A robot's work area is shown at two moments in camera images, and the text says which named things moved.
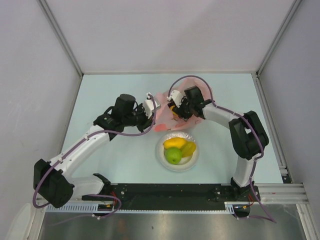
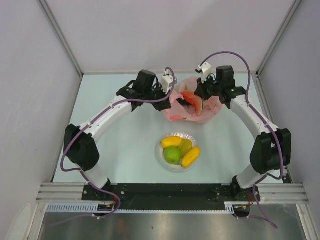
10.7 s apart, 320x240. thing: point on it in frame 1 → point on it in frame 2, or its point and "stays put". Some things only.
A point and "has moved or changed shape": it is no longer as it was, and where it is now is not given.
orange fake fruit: (174, 113) → (191, 157)
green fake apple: (173, 155) stays put
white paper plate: (186, 163) stays put
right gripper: (179, 111) → (200, 90)
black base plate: (136, 196) stays put
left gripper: (147, 122) → (165, 104)
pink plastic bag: (165, 119) has moved or changed shape
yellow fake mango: (174, 142) has moved or changed shape
